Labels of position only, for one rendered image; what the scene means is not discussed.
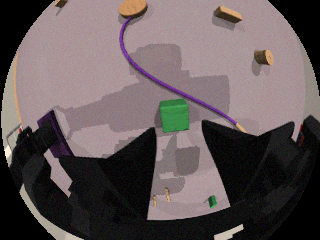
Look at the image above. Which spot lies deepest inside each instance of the purple string with wooden stick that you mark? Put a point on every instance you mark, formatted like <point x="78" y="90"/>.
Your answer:
<point x="169" y="86"/>

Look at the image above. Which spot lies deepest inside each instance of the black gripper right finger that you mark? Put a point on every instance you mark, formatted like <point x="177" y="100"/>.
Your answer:
<point x="240" y="156"/>

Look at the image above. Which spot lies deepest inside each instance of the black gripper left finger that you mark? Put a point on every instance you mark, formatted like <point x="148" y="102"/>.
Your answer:
<point x="128" y="174"/>

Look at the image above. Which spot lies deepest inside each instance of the small wooden block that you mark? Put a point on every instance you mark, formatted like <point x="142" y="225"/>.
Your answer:
<point x="227" y="14"/>

